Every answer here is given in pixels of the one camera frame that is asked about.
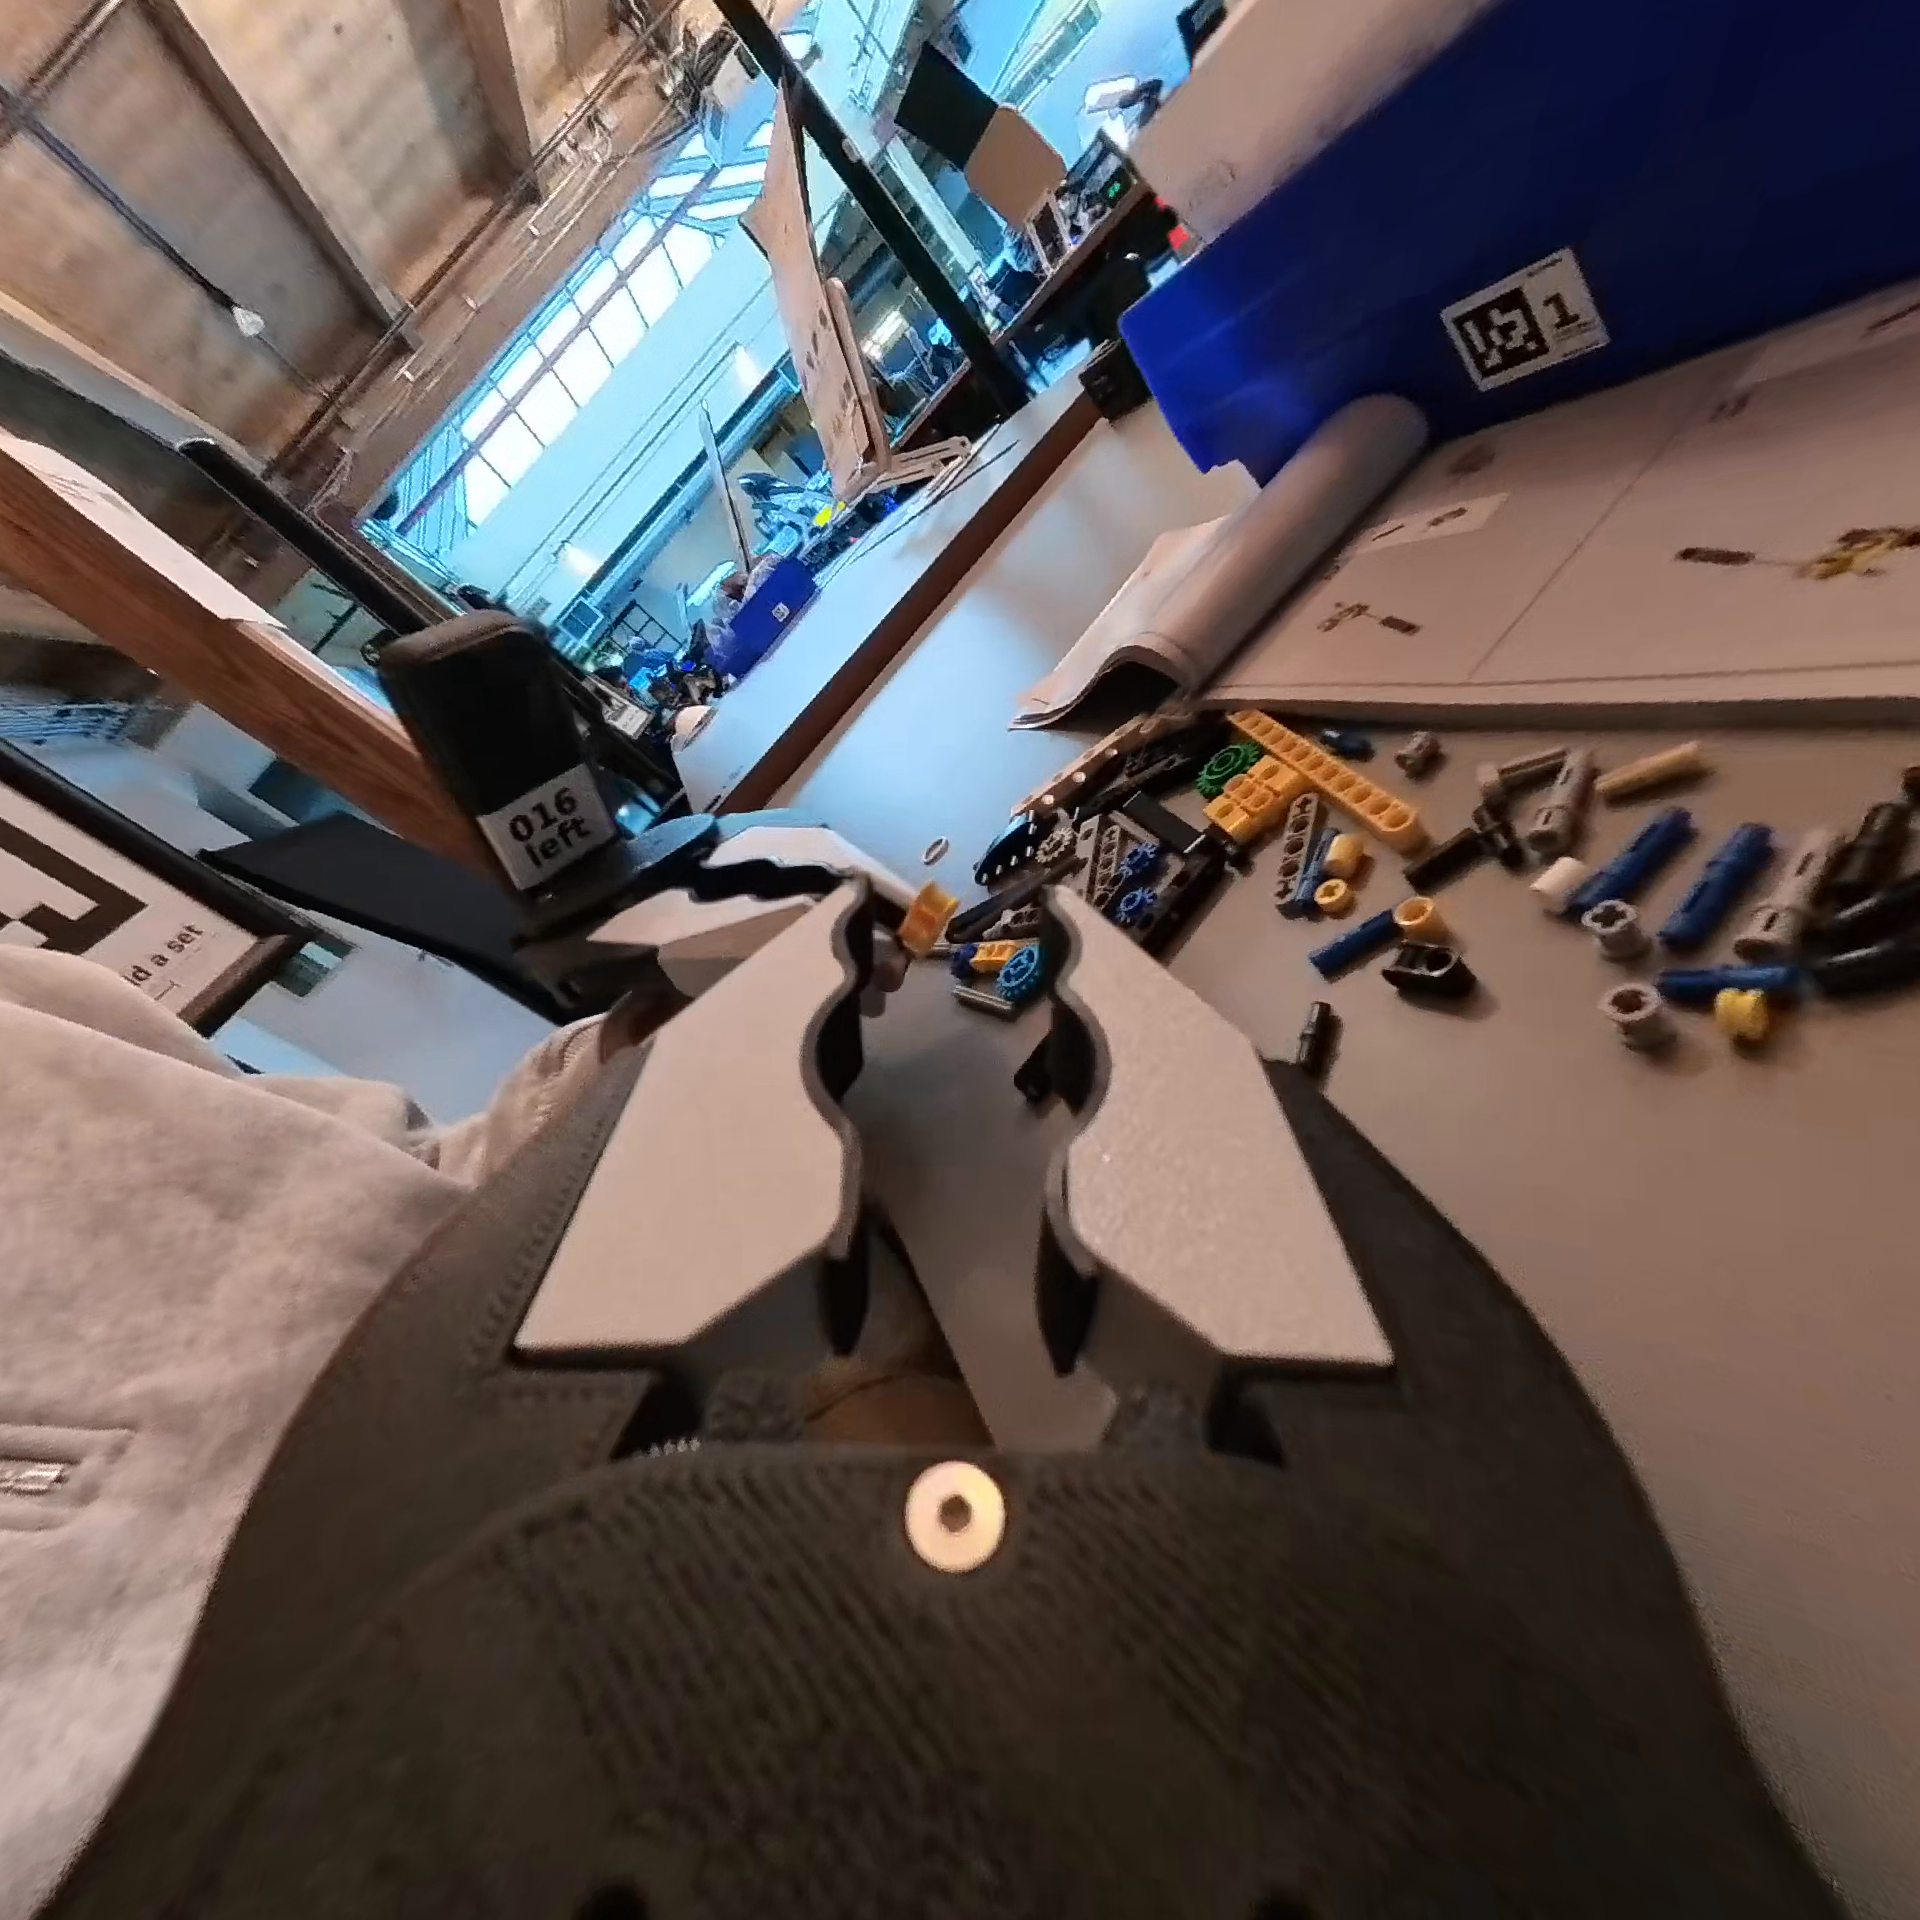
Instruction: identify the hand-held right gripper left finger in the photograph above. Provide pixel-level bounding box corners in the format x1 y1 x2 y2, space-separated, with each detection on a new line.
512 878 901 1368

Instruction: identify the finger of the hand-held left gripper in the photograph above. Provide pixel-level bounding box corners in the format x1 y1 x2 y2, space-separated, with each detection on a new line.
698 821 914 941
589 875 822 1003

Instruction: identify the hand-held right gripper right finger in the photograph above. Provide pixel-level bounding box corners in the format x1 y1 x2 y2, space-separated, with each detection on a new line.
1018 884 1400 1375

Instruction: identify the pile of lego pieces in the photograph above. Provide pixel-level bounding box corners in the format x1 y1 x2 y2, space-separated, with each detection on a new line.
945 707 1920 1076

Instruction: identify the person's left forearm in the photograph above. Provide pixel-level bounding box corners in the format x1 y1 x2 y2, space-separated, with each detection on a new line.
397 1013 650 1201

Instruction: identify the black office chair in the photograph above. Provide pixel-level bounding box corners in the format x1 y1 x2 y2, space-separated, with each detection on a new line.
204 818 525 1021

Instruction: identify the wooden partition board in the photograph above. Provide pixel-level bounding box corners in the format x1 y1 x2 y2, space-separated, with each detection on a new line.
0 428 497 872

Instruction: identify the row of windows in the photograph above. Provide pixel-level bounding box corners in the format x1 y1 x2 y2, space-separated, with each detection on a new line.
358 135 798 526

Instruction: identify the framed code sign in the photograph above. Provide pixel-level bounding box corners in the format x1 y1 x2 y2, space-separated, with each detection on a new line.
0 740 322 1038

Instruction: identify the upright cardboard panel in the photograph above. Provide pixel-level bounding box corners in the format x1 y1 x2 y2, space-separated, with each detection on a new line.
742 74 977 497

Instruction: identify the grey zip hoodie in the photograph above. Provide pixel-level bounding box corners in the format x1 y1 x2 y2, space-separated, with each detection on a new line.
0 943 647 1920

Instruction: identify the black steel column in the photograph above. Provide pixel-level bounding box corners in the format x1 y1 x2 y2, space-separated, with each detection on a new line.
713 0 1038 407

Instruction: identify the dark workbench with equipment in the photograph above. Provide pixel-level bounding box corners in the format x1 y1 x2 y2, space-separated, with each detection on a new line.
959 127 1190 363

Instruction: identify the open instruction booklet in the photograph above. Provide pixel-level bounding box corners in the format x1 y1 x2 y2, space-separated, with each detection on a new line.
1012 284 1920 737

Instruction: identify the black and white board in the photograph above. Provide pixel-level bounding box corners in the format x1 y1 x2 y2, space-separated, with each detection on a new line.
891 35 1068 230

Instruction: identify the blue storage bin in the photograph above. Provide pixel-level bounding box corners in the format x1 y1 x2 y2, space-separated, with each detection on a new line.
1117 0 1920 490

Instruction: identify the white cardboard box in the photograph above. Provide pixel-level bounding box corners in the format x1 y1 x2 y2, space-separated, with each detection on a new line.
1132 0 1518 241

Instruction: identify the black metal frame bar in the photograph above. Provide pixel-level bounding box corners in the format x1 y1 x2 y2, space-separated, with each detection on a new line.
179 434 482 635

